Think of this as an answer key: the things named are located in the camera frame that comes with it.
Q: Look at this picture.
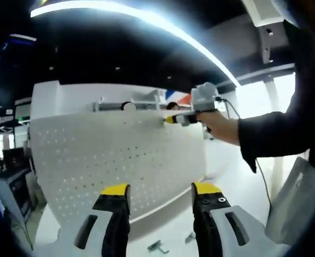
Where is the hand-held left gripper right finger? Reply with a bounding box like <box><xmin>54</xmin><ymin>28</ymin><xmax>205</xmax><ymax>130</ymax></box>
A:
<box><xmin>190</xmin><ymin>181</ymin><xmax>291</xmax><ymax>257</ymax></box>

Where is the red blue striped banner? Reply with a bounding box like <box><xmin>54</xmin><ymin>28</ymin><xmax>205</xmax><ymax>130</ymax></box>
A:
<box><xmin>164</xmin><ymin>89</ymin><xmax>193</xmax><ymax>104</ymax></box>

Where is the grey mesh office chair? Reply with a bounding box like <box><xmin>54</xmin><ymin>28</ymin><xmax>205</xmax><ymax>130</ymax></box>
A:
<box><xmin>265</xmin><ymin>156</ymin><xmax>315</xmax><ymax>245</ymax></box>

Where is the person's right hand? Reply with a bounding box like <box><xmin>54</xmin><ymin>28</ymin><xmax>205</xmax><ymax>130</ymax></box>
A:
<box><xmin>197</xmin><ymin>109</ymin><xmax>241</xmax><ymax>147</ymax></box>

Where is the black desktop monitor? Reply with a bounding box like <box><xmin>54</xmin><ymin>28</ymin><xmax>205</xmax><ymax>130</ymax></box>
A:
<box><xmin>2</xmin><ymin>148</ymin><xmax>26</xmax><ymax>169</ymax></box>

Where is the white perforated mounting plate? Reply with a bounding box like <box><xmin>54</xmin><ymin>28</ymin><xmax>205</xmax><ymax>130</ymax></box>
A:
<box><xmin>28</xmin><ymin>111</ymin><xmax>208</xmax><ymax>228</ymax></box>

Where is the ceiling air vent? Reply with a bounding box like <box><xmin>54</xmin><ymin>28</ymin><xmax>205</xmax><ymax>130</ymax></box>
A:
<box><xmin>249</xmin><ymin>0</ymin><xmax>294</xmax><ymax>27</ymax></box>

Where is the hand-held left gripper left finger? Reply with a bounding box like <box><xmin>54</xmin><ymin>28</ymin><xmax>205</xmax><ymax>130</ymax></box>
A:
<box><xmin>57</xmin><ymin>183</ymin><xmax>133</xmax><ymax>257</ymax></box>

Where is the white partition panel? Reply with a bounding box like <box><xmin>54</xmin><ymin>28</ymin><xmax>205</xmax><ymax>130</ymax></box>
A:
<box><xmin>30</xmin><ymin>81</ymin><xmax>168</xmax><ymax>120</ymax></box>

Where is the ceiling light strip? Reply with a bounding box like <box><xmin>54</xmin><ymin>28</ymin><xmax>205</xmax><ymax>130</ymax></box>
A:
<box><xmin>30</xmin><ymin>1</ymin><xmax>242</xmax><ymax>87</ymax></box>

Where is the grey metal shelf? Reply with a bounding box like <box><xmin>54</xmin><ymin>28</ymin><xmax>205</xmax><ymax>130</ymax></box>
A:
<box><xmin>91</xmin><ymin>89</ymin><xmax>160</xmax><ymax>112</ymax></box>

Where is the right gripper thin cable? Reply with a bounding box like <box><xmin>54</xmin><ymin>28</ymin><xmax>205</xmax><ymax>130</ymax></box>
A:
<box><xmin>215</xmin><ymin>98</ymin><xmax>273</xmax><ymax>211</ymax></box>

